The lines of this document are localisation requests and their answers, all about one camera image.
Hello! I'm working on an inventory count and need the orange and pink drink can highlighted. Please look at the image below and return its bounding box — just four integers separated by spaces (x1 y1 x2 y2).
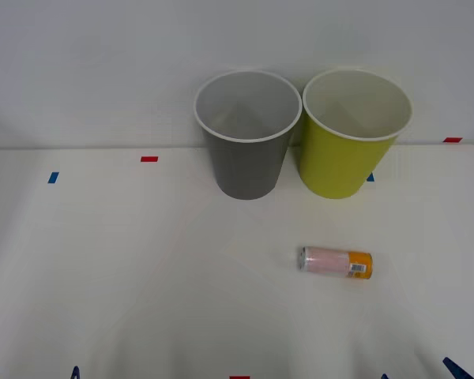
298 246 374 280

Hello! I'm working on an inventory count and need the yellow-green plastic waste bin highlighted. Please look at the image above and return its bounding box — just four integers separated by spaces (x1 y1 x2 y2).
302 68 415 200

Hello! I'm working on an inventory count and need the grey plastic waste bin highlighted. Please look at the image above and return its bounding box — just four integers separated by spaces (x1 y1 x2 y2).
193 69 303 201

